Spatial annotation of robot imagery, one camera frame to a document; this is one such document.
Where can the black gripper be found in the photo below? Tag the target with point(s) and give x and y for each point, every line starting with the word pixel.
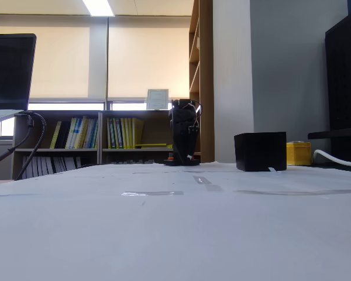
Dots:
pixel 183 131

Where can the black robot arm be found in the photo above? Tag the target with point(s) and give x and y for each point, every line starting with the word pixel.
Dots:
pixel 170 162

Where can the black box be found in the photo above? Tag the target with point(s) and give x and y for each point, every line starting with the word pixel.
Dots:
pixel 260 150

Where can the yellow plastic container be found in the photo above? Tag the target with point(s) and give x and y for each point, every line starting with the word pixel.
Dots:
pixel 299 153

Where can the flat lying yellow book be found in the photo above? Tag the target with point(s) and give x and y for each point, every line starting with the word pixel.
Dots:
pixel 152 145

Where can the clear tape strip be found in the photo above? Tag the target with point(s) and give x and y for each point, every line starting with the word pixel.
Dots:
pixel 152 193
pixel 202 180
pixel 214 188

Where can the framed white certificate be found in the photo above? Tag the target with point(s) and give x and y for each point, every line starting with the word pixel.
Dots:
pixel 158 99

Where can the tall wooden bookshelf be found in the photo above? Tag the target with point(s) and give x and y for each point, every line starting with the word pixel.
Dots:
pixel 206 87

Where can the low wooden bookshelf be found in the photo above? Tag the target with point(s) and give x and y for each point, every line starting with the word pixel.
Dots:
pixel 117 113
pixel 76 113

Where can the beige roller blind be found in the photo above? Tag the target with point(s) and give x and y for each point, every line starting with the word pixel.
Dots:
pixel 149 61
pixel 58 61

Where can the white paper table cover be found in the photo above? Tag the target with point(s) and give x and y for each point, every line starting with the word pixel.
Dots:
pixel 163 234

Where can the small white tape piece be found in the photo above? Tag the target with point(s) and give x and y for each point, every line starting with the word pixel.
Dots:
pixel 272 169

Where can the blue white book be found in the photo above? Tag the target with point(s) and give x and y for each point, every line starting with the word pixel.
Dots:
pixel 77 134
pixel 92 134

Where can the yellow white book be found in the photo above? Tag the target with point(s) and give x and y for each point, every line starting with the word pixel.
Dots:
pixel 71 131

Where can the white black binder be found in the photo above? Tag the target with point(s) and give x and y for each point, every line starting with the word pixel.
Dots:
pixel 27 168
pixel 63 164
pixel 35 167
pixel 42 166

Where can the slim yellow book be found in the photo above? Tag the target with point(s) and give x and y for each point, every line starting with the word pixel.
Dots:
pixel 56 134

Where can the black shelf board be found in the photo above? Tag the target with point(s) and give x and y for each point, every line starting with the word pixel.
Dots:
pixel 333 134

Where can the ceiling light panel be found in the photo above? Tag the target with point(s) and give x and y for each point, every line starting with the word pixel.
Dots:
pixel 98 7

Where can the black pegboard panel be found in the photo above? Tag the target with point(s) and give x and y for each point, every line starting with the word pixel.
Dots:
pixel 345 73

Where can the black silver laptop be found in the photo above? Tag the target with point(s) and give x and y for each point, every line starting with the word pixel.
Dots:
pixel 8 70

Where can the grey window frame post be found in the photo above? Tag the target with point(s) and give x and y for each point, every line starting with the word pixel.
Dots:
pixel 107 58

